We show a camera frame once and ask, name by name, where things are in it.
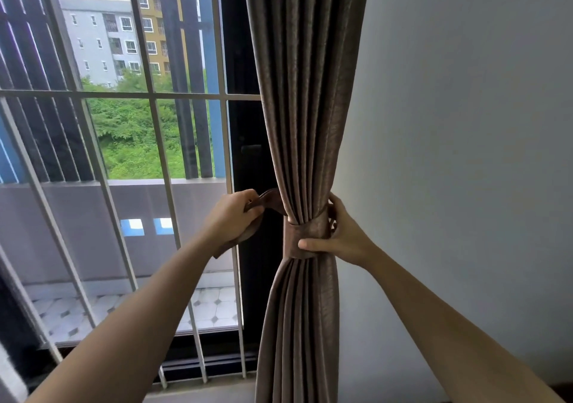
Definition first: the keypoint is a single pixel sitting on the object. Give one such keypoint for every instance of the person's right hand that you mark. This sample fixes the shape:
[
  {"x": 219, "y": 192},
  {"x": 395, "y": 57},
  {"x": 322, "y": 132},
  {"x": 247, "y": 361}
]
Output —
[{"x": 349, "y": 241}]

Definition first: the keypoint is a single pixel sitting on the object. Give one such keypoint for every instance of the person's left hand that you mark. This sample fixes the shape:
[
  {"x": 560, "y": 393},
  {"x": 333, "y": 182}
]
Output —
[{"x": 230, "y": 219}]

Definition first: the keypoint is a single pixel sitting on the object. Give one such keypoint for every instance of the brown curtain tieback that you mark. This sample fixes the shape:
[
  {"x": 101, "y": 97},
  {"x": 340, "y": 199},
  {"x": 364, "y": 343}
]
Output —
[{"x": 304, "y": 230}]

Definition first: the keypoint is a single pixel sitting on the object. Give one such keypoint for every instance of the brown curtain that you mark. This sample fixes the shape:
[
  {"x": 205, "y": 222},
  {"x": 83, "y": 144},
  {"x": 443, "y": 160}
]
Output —
[{"x": 309, "y": 80}]

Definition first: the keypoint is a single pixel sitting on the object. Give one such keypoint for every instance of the person's left forearm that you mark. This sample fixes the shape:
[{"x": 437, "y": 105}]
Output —
[{"x": 125, "y": 335}]

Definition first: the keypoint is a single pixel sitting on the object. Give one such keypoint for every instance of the person's right forearm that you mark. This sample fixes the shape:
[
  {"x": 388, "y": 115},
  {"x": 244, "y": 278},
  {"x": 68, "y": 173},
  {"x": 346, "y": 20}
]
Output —
[{"x": 456, "y": 335}]

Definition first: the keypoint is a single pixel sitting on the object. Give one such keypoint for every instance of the dark vertical balcony slats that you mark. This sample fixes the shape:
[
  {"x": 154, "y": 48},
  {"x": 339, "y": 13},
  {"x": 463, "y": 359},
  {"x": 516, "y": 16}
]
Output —
[{"x": 192, "y": 138}]

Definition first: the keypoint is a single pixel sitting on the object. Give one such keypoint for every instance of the green trees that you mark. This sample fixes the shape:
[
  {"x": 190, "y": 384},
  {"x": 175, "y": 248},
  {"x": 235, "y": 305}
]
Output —
[{"x": 130, "y": 138}]

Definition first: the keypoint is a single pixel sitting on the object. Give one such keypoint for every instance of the white window security grille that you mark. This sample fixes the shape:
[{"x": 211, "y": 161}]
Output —
[{"x": 112, "y": 94}]

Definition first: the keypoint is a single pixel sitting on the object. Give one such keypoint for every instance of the grey white apartment building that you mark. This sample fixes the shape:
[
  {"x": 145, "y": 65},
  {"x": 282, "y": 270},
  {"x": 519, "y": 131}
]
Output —
[{"x": 96, "y": 44}]

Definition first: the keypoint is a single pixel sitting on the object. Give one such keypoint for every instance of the yellow apartment building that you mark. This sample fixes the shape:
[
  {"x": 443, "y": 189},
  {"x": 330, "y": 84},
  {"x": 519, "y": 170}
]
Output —
[{"x": 150, "y": 8}]

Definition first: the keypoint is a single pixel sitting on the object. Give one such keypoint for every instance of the dark window frame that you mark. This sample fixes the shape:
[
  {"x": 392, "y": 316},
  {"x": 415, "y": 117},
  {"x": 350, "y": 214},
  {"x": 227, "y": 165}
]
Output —
[{"x": 244, "y": 125}]

